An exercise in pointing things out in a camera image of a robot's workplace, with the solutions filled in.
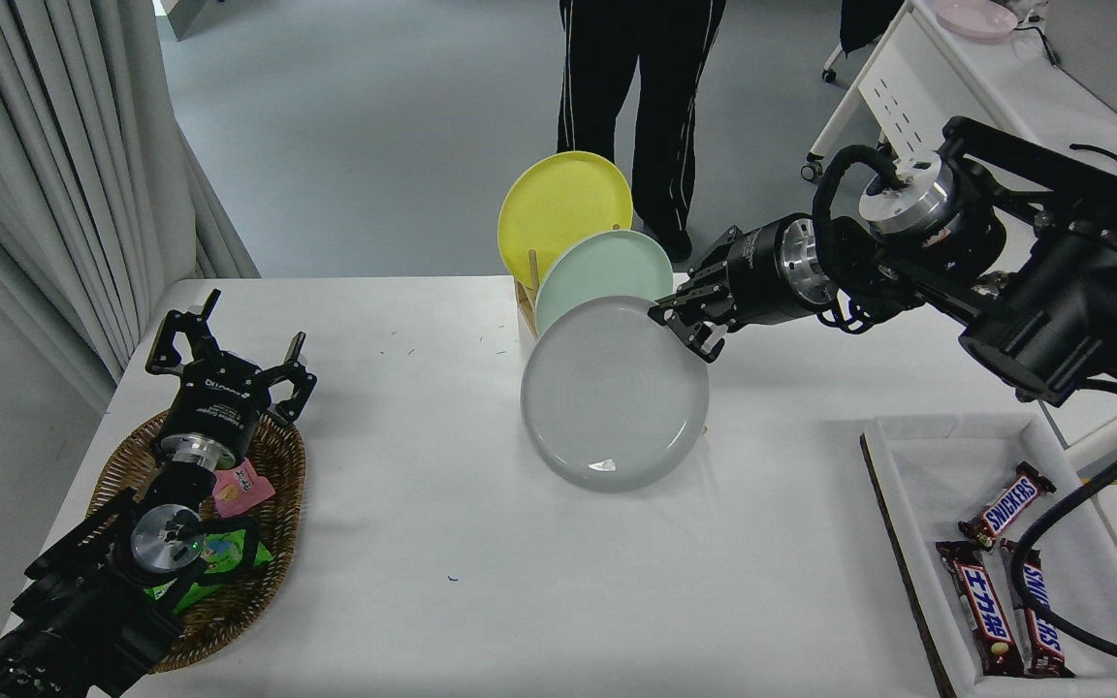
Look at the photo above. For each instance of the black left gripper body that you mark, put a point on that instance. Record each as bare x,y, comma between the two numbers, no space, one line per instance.
214,402

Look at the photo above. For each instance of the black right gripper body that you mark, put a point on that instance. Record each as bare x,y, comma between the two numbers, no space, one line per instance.
757,276

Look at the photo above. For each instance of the grey plate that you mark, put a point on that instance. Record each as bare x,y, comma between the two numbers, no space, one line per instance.
607,397

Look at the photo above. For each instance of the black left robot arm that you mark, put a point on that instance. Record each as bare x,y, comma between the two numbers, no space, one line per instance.
83,611

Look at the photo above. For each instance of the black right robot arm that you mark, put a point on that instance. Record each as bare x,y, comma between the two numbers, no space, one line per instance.
1082,291

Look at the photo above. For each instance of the pale green plate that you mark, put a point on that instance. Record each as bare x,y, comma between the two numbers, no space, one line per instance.
597,276

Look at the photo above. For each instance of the yellow plate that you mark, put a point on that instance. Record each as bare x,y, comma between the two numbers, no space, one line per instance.
558,208

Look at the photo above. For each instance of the wooden plate rack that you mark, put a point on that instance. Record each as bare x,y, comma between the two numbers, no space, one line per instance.
526,302

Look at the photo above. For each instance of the pink plate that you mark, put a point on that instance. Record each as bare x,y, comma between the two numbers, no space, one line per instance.
975,17

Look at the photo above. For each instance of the pink snack packet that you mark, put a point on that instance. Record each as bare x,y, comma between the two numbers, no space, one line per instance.
239,490

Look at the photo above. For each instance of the brown wicker basket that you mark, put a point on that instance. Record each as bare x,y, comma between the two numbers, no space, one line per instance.
282,485

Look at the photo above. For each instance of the green snack packet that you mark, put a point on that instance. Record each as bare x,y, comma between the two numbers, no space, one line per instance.
224,557

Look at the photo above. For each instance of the person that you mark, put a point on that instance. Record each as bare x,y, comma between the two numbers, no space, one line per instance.
617,97

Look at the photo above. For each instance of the white tray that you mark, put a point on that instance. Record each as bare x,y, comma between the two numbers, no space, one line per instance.
917,465

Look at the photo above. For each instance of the white curtain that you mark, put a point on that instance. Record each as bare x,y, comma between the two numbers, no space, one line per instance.
35,145

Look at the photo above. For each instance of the white desk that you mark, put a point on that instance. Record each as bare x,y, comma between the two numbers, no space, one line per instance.
1005,97

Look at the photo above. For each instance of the Snickers bar Chinese print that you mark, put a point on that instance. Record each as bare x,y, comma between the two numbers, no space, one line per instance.
983,606

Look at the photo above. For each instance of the grey laptop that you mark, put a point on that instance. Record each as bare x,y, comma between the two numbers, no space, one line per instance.
1111,48

